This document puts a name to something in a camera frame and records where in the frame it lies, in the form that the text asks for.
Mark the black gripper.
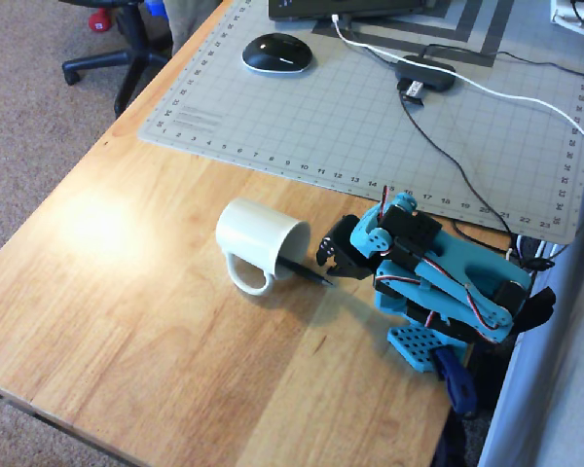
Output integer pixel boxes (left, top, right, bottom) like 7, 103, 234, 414
315, 213, 376, 282

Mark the black ballpoint pen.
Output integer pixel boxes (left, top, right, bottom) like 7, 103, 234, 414
276, 256, 335, 289

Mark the white ceramic mug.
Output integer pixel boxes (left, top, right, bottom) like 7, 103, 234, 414
214, 196, 312, 298

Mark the grey gridded cutting mat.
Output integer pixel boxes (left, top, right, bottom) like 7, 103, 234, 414
136, 0, 584, 247

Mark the blue table clamp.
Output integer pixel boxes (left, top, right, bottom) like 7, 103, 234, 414
431, 346, 479, 417

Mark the usb dongle plug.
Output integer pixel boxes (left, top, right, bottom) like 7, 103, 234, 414
397, 80, 427, 107

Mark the black usb hub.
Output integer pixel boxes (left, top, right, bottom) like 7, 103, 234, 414
394, 54, 457, 93

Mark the black computer mouse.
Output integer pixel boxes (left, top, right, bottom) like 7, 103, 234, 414
240, 32, 318, 76

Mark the black laptop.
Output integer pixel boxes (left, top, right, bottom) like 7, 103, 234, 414
267, 0, 450, 22

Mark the grey striped pad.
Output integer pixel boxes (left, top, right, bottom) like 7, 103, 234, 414
310, 0, 516, 69

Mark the black office chair base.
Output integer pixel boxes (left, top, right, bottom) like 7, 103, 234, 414
60, 0, 177, 118

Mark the red dumbbell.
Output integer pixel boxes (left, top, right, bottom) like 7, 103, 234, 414
88, 8, 110, 34

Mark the white box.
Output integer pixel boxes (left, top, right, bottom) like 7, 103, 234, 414
549, 0, 584, 36

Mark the thin black cable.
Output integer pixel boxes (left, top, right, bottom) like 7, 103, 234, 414
397, 91, 518, 240

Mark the white cable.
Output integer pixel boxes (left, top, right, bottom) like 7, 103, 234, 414
331, 14, 584, 205

